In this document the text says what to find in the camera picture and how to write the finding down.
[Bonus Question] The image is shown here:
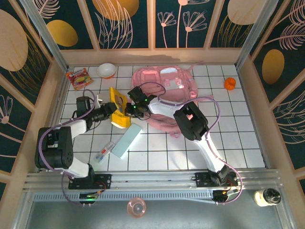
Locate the aluminium frame post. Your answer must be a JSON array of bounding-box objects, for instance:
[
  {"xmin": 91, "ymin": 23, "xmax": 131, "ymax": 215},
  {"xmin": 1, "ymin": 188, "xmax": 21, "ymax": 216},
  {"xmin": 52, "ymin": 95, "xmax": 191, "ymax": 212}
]
[
  {"xmin": 234, "ymin": 0, "xmax": 285, "ymax": 71},
  {"xmin": 20, "ymin": 0, "xmax": 70, "ymax": 72}
]

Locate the wall panel with yellow oval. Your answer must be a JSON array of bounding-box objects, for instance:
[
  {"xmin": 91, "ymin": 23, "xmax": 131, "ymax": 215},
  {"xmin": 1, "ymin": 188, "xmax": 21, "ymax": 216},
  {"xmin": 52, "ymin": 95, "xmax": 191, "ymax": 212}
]
[{"xmin": 39, "ymin": 0, "xmax": 100, "ymax": 51}]

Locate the yellow snack bag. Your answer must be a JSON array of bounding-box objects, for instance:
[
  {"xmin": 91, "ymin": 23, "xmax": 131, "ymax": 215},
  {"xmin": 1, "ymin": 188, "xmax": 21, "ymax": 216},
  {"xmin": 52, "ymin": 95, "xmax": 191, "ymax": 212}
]
[{"xmin": 109, "ymin": 87, "xmax": 132, "ymax": 129}]

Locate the small controller board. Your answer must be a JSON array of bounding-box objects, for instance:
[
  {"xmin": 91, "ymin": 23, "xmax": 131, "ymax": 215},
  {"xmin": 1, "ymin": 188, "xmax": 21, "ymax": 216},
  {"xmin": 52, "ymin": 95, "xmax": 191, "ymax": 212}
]
[
  {"xmin": 213, "ymin": 189, "xmax": 240, "ymax": 205},
  {"xmin": 79, "ymin": 192, "xmax": 99, "ymax": 206}
]

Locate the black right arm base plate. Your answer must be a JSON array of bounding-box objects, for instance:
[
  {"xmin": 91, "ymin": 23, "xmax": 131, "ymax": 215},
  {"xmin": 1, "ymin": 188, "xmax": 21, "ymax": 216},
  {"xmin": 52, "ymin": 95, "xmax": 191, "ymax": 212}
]
[{"xmin": 195, "ymin": 172, "xmax": 239, "ymax": 189}]

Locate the aluminium mounting rail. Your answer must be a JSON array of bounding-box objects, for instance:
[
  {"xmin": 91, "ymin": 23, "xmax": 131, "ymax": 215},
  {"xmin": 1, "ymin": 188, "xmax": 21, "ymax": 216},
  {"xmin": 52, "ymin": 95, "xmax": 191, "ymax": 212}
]
[{"xmin": 23, "ymin": 168, "xmax": 282, "ymax": 191}]

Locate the wall panel with leaf print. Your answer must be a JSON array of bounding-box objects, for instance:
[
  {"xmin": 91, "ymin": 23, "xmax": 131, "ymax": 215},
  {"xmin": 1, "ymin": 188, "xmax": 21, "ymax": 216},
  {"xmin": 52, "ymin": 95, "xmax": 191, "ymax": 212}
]
[{"xmin": 82, "ymin": 0, "xmax": 152, "ymax": 50}]

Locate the wall panel with flower print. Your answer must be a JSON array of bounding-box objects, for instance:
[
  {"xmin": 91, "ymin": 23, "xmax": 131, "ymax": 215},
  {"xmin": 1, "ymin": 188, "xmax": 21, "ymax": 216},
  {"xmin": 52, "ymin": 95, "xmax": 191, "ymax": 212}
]
[{"xmin": 152, "ymin": 0, "xmax": 216, "ymax": 50}]

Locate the orange squishy toy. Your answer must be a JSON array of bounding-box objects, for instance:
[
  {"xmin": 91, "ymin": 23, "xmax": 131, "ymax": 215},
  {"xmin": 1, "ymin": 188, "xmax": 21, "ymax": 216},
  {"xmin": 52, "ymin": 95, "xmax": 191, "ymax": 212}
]
[{"xmin": 224, "ymin": 77, "xmax": 237, "ymax": 91}]

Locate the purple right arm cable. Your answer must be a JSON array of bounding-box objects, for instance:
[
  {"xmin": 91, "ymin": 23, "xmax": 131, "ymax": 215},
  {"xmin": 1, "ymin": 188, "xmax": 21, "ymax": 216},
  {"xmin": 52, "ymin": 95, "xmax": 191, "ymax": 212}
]
[{"xmin": 132, "ymin": 82, "xmax": 243, "ymax": 206}]

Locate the white bottle with black cap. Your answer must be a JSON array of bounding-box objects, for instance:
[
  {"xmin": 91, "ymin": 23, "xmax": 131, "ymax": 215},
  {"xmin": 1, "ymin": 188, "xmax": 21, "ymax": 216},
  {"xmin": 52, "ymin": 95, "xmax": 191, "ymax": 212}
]
[{"xmin": 254, "ymin": 188, "xmax": 281, "ymax": 207}]

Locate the clear pack of school supplies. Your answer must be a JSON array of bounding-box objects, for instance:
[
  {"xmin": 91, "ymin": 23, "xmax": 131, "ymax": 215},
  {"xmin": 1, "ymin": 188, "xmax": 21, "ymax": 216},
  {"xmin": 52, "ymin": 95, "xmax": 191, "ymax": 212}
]
[{"xmin": 95, "ymin": 141, "xmax": 116, "ymax": 163}]

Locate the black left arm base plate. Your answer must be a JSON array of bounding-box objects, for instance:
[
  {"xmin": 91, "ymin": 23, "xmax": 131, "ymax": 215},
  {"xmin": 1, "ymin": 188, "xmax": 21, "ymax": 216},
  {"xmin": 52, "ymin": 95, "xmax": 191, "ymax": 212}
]
[{"xmin": 68, "ymin": 174, "xmax": 112, "ymax": 190}]

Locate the red snack packet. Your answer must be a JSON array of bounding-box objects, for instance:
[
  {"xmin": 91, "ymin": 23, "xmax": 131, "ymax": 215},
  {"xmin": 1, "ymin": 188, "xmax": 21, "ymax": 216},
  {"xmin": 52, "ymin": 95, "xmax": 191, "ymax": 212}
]
[{"xmin": 65, "ymin": 68, "xmax": 95, "ymax": 91}]

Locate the white and orange bowl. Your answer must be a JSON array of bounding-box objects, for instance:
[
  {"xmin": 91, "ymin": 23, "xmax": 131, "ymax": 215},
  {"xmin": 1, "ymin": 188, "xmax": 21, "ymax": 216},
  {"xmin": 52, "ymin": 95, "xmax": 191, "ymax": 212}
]
[{"xmin": 97, "ymin": 62, "xmax": 117, "ymax": 79}]

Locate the slotted grey cable duct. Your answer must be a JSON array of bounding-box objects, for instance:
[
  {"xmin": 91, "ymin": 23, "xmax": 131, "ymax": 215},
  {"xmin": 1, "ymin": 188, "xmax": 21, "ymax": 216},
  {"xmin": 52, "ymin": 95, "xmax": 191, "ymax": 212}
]
[{"xmin": 33, "ymin": 190, "xmax": 215, "ymax": 203}]

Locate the light blue pencil case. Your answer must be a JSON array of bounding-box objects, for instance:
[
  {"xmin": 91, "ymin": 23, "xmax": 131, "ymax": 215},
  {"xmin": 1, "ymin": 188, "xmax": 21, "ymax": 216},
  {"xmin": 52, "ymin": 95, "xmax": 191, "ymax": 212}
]
[{"xmin": 111, "ymin": 124, "xmax": 143, "ymax": 159}]

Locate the pink plastic cup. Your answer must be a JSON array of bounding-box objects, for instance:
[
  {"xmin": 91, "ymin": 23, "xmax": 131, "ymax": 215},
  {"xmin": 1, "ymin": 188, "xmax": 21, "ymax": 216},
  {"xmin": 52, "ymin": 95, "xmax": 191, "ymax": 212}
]
[{"xmin": 127, "ymin": 197, "xmax": 146, "ymax": 218}]

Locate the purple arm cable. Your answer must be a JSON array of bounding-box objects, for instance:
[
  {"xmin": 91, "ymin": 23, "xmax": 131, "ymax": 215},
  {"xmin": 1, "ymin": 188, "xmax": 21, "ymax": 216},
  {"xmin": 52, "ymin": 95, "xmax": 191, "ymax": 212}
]
[
  {"xmin": 38, "ymin": 89, "xmax": 105, "ymax": 206},
  {"xmin": 132, "ymin": 82, "xmax": 243, "ymax": 206}
]

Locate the pink school backpack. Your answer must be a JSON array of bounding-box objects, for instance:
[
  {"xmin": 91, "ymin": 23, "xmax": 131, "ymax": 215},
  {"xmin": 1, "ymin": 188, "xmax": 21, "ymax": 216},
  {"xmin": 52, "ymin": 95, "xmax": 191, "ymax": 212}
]
[{"xmin": 130, "ymin": 61, "xmax": 214, "ymax": 139}]

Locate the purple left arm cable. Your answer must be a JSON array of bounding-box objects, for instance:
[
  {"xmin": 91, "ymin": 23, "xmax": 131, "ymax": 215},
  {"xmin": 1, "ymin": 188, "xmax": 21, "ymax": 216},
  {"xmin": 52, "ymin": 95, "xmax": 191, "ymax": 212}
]
[{"xmin": 38, "ymin": 89, "xmax": 105, "ymax": 206}]

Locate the wall panel with beige oval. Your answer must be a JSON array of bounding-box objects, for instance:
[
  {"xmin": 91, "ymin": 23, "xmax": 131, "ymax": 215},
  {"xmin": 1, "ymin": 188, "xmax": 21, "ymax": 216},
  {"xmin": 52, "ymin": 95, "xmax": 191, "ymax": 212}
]
[{"xmin": 207, "ymin": 0, "xmax": 257, "ymax": 49}]

